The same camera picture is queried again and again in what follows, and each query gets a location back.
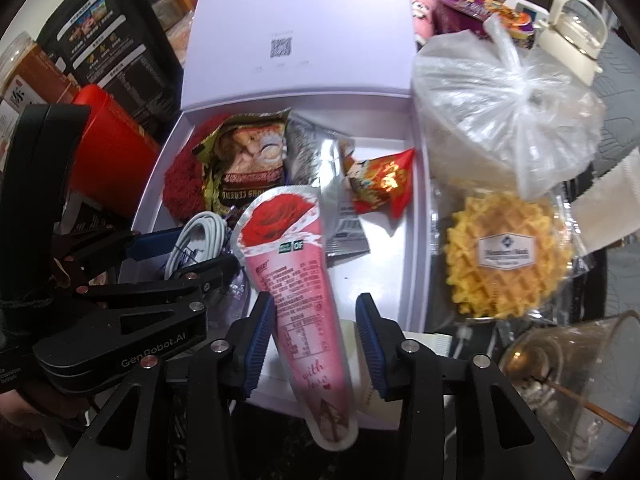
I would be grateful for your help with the clear plastic bag with bowl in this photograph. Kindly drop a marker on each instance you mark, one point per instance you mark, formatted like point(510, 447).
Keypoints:
point(475, 110)

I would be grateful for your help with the red plastic canister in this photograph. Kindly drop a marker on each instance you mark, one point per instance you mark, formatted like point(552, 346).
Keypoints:
point(110, 150)

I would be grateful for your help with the glass cup with stick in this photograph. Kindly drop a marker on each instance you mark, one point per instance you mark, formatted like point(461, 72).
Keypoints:
point(600, 360)

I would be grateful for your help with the cream kettle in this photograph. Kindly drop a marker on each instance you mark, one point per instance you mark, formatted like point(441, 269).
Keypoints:
point(560, 45)

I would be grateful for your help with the silver foil packet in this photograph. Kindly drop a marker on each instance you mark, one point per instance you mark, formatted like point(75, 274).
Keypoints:
point(310, 155)

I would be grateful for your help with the red knitted cloth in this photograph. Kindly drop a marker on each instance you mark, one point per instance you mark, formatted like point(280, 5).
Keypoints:
point(182, 180)

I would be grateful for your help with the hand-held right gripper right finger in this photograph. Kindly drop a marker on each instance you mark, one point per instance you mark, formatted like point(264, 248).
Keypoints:
point(372, 345)

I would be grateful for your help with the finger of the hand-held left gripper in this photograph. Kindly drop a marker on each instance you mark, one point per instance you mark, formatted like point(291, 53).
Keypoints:
point(210, 272)
point(155, 245)

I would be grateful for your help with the gold snack packet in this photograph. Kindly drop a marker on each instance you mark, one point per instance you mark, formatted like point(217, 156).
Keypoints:
point(250, 155)

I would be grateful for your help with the black printed package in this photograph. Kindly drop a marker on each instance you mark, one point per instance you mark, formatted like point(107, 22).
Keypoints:
point(115, 35)

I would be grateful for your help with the lavender gift box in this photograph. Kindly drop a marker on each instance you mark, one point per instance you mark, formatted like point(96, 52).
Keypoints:
point(300, 20)

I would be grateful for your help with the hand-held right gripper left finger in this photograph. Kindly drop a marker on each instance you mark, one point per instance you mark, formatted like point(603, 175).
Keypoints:
point(260, 345)

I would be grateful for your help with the purple instant noodle cup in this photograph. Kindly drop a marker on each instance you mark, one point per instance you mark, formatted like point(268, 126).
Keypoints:
point(480, 7)

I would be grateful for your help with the wrapped waffle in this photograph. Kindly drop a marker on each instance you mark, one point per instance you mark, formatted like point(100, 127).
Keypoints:
point(505, 255)

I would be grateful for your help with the pink rose cone packet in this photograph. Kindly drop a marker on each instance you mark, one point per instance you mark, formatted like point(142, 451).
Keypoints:
point(300, 270)

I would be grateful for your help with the white tube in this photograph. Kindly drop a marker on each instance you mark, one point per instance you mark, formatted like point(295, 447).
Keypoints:
point(610, 200)

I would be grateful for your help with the group of spice jars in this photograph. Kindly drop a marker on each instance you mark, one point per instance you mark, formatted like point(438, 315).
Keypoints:
point(35, 65)

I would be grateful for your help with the pink panda cup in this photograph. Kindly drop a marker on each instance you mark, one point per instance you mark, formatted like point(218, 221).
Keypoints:
point(422, 5)

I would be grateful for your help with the red candy packet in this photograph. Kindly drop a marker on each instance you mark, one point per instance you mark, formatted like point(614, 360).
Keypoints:
point(385, 180)

